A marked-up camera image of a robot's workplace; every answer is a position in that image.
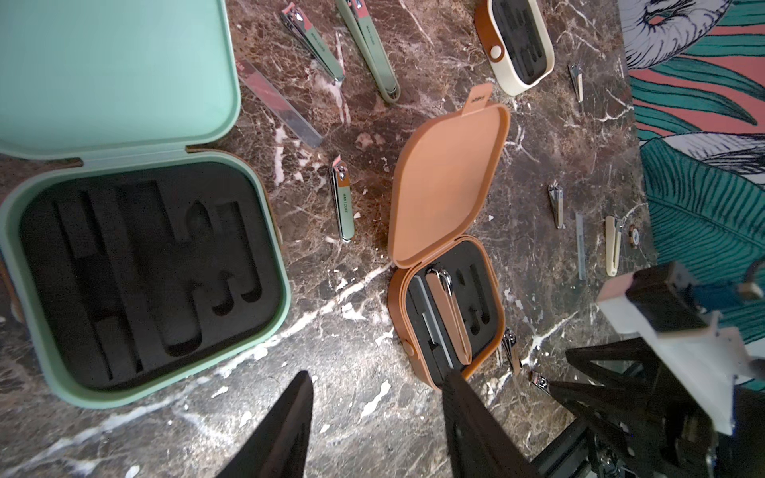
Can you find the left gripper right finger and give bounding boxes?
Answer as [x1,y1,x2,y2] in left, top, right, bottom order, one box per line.
[441,370,540,477]

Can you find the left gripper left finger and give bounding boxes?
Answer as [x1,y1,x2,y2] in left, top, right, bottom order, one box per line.
[217,370,314,478]

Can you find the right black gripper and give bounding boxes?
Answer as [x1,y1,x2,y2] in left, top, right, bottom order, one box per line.
[549,339,764,477]

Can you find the brown nail file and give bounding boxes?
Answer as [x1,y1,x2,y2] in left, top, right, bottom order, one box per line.
[412,276,453,378]

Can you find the brown clipper case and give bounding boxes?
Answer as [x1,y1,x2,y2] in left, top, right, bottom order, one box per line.
[388,84,510,390]

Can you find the brown tweezers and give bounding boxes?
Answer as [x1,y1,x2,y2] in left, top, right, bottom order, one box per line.
[426,268,473,366]

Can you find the brown small nail clipper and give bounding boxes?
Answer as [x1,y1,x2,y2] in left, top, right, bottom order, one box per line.
[502,328,522,376]

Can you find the mint green clipper case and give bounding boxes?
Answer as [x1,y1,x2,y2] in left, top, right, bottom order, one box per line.
[1,1,291,409]

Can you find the cream clipper case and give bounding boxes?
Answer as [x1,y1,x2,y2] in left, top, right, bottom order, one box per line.
[474,0,555,97]

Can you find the green large nail clipper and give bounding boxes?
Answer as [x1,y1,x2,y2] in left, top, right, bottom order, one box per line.
[280,2,345,84]

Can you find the cream tweezers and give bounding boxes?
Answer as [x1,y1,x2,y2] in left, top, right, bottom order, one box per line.
[605,216,622,277]

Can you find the black aluminium front rail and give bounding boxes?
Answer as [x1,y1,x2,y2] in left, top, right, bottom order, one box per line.
[531,418,603,478]

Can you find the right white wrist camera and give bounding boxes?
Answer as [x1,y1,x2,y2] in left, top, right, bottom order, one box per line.
[597,261,764,436]

